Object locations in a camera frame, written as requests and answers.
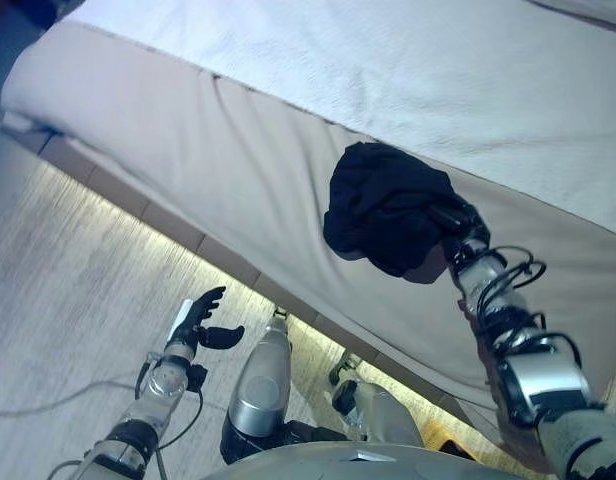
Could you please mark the grey bed base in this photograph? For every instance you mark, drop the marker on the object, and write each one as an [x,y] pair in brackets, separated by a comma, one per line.
[153,210]

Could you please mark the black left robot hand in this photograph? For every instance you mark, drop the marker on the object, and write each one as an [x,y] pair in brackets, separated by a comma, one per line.
[203,325]

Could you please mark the left robot leg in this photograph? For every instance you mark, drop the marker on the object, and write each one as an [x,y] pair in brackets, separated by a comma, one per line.
[263,380]

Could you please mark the black garment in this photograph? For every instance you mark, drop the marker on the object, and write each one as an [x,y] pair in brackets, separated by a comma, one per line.
[383,200]

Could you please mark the white textured bed sheet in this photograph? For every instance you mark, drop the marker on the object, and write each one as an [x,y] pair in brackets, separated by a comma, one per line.
[388,75]

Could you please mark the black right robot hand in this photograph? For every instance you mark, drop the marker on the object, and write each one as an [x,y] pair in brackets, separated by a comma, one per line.
[465,222]

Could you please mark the grey striped area rug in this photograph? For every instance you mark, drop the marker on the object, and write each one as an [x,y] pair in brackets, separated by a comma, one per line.
[63,300]

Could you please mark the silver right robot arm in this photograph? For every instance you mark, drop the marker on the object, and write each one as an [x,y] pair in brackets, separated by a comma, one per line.
[548,380]

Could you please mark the grey robot torso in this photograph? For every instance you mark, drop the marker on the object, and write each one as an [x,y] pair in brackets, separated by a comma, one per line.
[363,462]

